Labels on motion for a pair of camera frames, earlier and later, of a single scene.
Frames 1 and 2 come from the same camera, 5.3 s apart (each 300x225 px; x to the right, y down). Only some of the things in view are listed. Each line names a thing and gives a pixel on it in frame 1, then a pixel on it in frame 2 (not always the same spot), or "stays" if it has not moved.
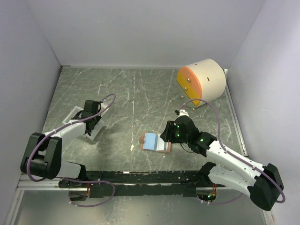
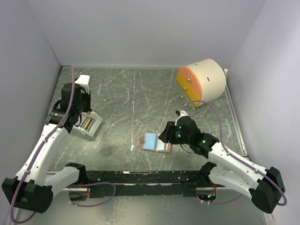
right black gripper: [167, 135] stays
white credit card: [161, 145] stays
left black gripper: [98, 117] → [87, 96]
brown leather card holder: [153, 141] stays
